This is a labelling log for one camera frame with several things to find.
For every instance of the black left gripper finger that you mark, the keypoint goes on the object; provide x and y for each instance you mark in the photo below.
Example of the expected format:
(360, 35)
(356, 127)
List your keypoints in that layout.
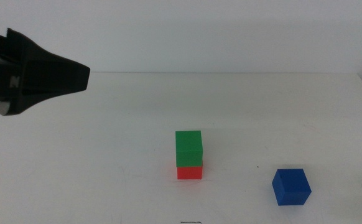
(50, 74)
(22, 102)

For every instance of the blue cube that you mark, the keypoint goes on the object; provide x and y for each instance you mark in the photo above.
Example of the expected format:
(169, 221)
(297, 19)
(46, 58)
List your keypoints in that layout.
(291, 188)

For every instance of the green cube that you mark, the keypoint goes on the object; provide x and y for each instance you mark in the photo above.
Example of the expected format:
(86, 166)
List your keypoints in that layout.
(188, 147)

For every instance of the red cube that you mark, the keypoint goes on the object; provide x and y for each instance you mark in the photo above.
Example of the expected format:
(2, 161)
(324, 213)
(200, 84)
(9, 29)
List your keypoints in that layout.
(189, 173)

